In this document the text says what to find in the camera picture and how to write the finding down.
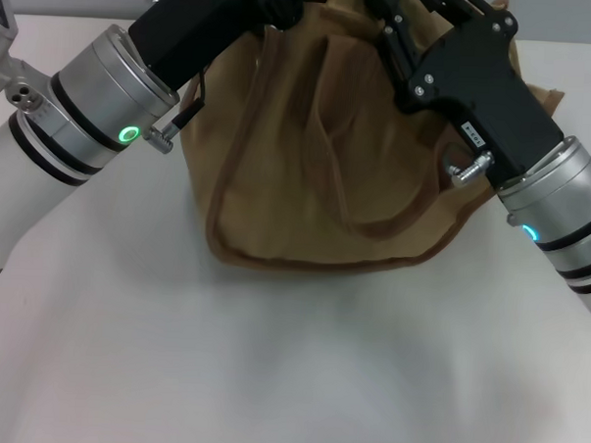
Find right gripper cable with plug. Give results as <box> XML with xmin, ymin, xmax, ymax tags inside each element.
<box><xmin>441</xmin><ymin>139</ymin><xmax>496</xmax><ymax>190</ymax></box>

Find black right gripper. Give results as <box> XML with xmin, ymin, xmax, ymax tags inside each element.
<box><xmin>359</xmin><ymin>0</ymin><xmax>572</xmax><ymax>189</ymax></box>

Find khaki canvas food bag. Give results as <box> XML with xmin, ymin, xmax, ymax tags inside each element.
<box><xmin>173</xmin><ymin>0</ymin><xmax>569</xmax><ymax>284</ymax></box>

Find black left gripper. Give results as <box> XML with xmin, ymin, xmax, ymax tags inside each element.
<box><xmin>125</xmin><ymin>0</ymin><xmax>312</xmax><ymax>99</ymax></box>

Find gripper cable with plug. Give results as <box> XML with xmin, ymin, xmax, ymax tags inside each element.
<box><xmin>441</xmin><ymin>139</ymin><xmax>496</xmax><ymax>190</ymax></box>
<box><xmin>140</xmin><ymin>67</ymin><xmax>208</xmax><ymax>155</ymax></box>

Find left gripper cable with plug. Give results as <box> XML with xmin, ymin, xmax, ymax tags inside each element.
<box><xmin>140</xmin><ymin>67</ymin><xmax>208</xmax><ymax>155</ymax></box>

